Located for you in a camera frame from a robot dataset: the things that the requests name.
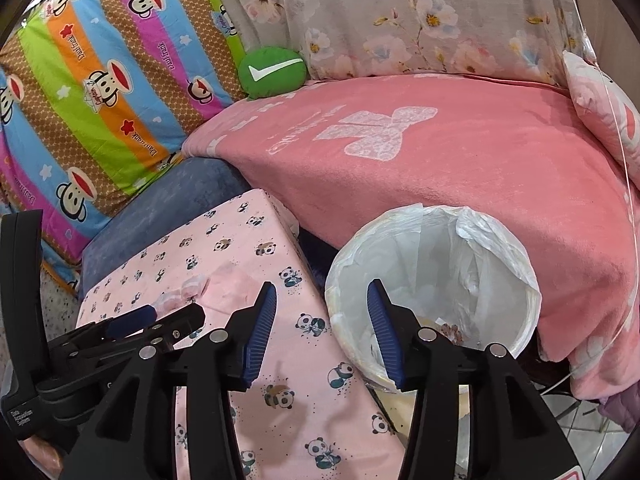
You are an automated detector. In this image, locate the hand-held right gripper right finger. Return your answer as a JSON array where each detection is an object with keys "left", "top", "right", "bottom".
[{"left": 367, "top": 279, "right": 577, "bottom": 480}]

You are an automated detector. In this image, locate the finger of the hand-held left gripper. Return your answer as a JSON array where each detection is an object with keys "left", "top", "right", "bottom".
[
  {"left": 112, "top": 302, "right": 207, "bottom": 352},
  {"left": 101, "top": 304, "right": 158, "bottom": 340}
]

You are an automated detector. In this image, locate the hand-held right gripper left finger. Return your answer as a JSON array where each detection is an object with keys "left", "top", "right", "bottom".
[{"left": 62, "top": 281, "right": 278, "bottom": 480}]

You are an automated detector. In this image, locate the cream trash bin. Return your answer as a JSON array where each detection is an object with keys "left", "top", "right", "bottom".
[{"left": 325, "top": 204, "right": 544, "bottom": 438}]

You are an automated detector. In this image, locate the white plastic bin liner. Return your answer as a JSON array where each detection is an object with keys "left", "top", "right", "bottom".
[{"left": 325, "top": 204, "right": 544, "bottom": 392}]

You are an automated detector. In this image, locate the pink panda print sheet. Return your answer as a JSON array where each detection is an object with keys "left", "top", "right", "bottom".
[{"left": 75, "top": 188, "right": 417, "bottom": 480}]

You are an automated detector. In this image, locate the blue cushion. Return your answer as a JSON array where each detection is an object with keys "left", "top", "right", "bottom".
[{"left": 79, "top": 157, "right": 252, "bottom": 302}]

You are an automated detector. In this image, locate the pink blanket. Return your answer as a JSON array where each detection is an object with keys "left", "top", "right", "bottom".
[{"left": 180, "top": 72, "right": 640, "bottom": 404}]

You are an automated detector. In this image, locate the colourful striped monkey pillow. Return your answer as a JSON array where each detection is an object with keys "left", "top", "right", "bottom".
[{"left": 0, "top": 0, "right": 249, "bottom": 292}]

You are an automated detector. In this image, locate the purple cloth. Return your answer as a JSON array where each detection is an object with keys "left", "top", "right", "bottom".
[{"left": 597, "top": 392, "right": 637, "bottom": 434}]

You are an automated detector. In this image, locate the green check mark pillow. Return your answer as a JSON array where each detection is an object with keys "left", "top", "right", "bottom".
[{"left": 237, "top": 47, "right": 307, "bottom": 100}]

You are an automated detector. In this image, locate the pink floral pillow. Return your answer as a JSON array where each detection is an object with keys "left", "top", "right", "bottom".
[{"left": 562, "top": 49, "right": 640, "bottom": 184}]

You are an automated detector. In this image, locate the grey floral quilt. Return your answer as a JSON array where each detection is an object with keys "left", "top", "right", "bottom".
[{"left": 202, "top": 0, "right": 597, "bottom": 87}]

